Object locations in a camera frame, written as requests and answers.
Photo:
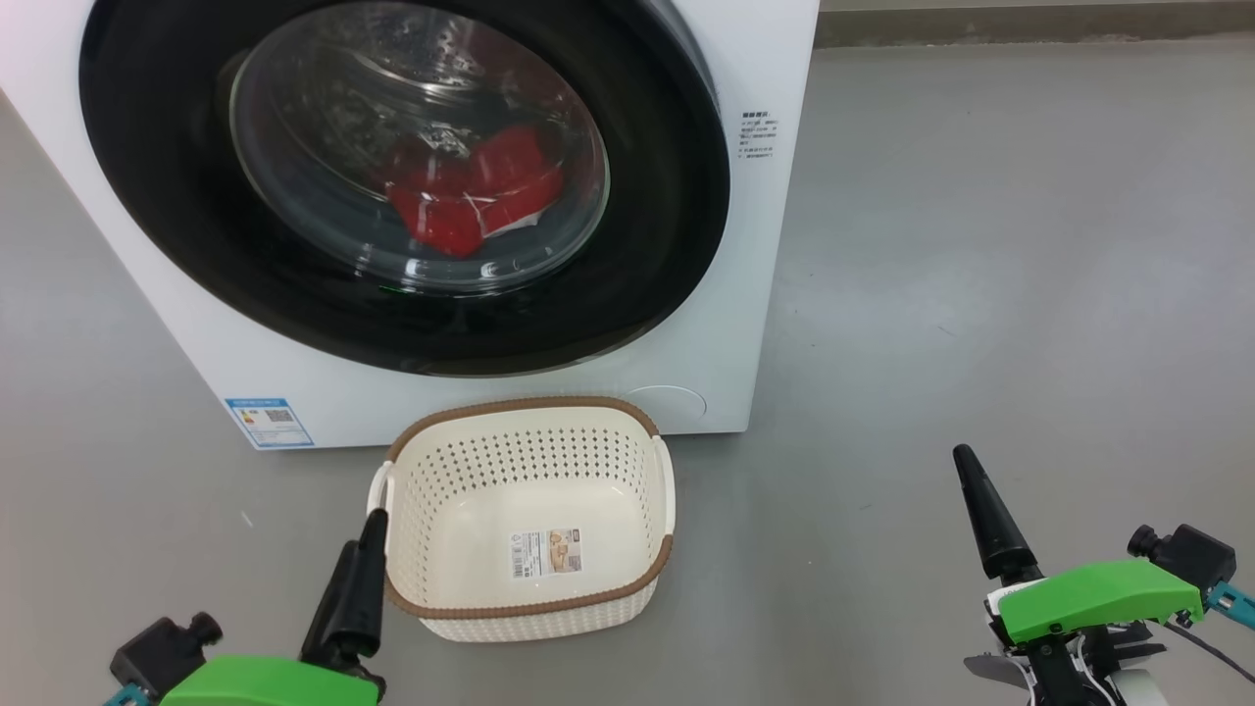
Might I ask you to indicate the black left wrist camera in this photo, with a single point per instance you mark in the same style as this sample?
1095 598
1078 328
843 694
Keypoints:
162 652

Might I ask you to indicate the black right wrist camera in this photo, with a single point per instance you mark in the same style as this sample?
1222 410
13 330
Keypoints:
1191 554

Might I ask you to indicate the red garment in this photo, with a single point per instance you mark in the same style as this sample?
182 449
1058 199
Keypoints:
451 221

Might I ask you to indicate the round black glass washer door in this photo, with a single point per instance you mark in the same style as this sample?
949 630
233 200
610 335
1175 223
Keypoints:
176 245

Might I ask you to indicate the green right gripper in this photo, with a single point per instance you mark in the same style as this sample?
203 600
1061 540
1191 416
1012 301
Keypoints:
1098 598

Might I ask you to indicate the white front-load washing machine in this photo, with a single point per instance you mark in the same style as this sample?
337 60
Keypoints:
745 294

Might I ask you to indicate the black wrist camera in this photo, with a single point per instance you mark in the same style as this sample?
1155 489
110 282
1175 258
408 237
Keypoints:
162 652
1191 554

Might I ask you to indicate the small printed text label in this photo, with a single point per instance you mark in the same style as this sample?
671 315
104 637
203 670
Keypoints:
759 135

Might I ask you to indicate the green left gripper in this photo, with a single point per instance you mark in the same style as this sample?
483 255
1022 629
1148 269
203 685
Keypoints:
275 684

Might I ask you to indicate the stainless steel washing machine drum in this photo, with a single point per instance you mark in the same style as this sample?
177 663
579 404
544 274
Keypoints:
324 118

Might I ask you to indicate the cream perforated basket brown rim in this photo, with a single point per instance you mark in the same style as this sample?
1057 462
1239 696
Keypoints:
529 490

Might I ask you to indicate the round white filter cover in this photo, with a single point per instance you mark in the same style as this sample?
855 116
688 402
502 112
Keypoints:
677 404

